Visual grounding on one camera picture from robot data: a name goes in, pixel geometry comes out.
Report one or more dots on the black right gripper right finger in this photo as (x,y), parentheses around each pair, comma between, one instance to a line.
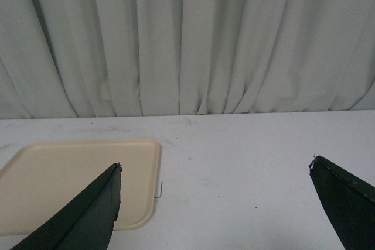
(348,202)

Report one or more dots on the grey pleated curtain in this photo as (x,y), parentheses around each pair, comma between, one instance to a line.
(121,58)

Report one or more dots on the beige rectangular plastic tray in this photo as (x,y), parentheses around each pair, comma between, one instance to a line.
(41,178)

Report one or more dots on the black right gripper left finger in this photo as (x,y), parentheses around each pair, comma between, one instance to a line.
(87,221)

